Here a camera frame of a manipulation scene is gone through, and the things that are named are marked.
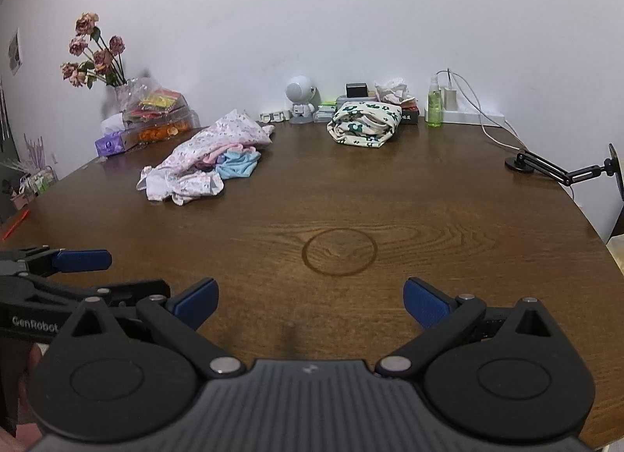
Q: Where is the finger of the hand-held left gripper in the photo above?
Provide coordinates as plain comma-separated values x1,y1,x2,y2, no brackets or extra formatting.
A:
62,278,172,309
0,246,113,278

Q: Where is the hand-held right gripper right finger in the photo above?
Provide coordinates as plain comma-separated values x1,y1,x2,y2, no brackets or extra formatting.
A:
374,277,576,379

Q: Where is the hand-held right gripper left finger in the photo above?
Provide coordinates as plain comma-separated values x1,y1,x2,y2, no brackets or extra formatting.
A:
46,277,247,379

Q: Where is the cream teal floral garment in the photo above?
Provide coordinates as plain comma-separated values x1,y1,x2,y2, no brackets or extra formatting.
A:
326,101,403,149

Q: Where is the person's left hand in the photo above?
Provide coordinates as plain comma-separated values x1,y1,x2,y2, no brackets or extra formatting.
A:
23,342,48,385

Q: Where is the orange pen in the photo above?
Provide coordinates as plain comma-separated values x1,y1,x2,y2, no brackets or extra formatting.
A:
2,209,31,240

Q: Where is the purple tissue box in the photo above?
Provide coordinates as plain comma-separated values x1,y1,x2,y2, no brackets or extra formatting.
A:
94,115,129,158

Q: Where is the light blue garment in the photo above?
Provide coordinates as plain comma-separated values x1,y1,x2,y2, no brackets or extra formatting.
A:
214,150,262,180

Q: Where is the pink floral garment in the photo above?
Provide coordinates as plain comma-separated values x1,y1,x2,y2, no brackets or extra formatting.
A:
136,109,276,206

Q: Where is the plain pink garment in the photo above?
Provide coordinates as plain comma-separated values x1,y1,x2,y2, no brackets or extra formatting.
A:
195,142,249,173

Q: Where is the clear plastic snack container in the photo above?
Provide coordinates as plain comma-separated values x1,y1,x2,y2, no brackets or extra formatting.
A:
114,76,197,144

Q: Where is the long white power strip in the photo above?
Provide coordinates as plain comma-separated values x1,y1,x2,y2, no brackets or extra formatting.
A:
424,108,508,128

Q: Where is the green spray bottle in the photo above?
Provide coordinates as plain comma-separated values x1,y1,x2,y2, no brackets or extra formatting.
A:
427,75,445,128

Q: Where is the dried flower bouquet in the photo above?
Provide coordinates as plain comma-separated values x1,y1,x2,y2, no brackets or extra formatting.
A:
60,12,129,90

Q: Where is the stack of small boxes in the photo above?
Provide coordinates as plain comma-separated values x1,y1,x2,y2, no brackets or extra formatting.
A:
314,101,339,124

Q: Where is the white robot figurine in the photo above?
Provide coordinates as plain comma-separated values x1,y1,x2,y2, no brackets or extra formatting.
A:
285,76,318,126

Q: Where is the white cable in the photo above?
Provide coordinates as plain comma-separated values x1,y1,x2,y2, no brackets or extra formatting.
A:
434,69,577,200

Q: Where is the wall poster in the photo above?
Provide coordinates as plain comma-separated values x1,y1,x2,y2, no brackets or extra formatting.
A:
8,28,24,77

